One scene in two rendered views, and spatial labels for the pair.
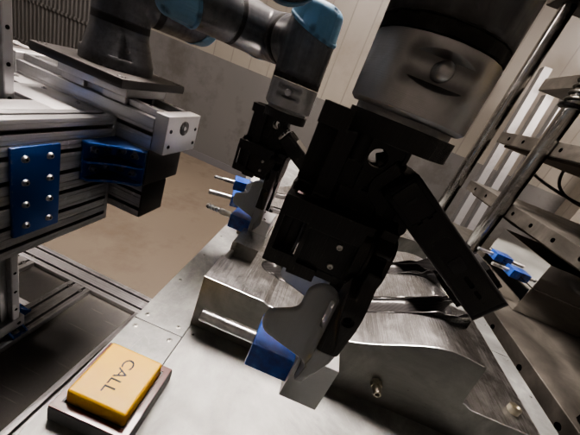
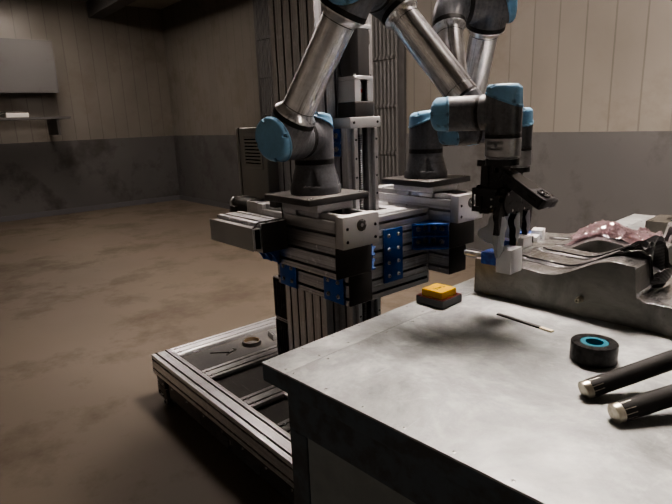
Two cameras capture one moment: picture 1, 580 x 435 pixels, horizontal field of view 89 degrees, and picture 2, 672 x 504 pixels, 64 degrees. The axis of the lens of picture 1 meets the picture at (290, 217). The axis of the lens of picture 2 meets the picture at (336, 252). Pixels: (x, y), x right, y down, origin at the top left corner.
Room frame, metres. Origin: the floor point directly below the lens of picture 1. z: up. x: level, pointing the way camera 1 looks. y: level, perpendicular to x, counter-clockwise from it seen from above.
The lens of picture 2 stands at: (-0.87, -0.62, 1.24)
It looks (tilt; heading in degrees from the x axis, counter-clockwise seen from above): 14 degrees down; 45
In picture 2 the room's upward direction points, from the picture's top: 2 degrees counter-clockwise
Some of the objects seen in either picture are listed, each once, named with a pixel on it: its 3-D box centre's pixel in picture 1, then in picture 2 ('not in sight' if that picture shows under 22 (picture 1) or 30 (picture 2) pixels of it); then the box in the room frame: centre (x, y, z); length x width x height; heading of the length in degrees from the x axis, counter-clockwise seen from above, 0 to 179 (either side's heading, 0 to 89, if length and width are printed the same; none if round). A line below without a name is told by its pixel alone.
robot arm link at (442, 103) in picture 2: not in sight; (460, 113); (0.20, 0.06, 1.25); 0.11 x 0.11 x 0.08; 13
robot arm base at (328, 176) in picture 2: not in sight; (315, 175); (0.21, 0.55, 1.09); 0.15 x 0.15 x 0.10
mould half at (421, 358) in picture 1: (365, 302); (595, 272); (0.44, -0.18, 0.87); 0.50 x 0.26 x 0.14; 88
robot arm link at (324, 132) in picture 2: not in sight; (311, 135); (0.21, 0.55, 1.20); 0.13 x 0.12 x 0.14; 13
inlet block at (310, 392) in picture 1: (264, 341); (489, 256); (0.21, -0.02, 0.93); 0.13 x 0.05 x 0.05; 88
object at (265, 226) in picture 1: (237, 217); (505, 243); (0.51, 0.09, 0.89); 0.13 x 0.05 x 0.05; 88
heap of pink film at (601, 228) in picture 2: not in sight; (614, 231); (0.79, -0.10, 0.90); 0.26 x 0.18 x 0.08; 105
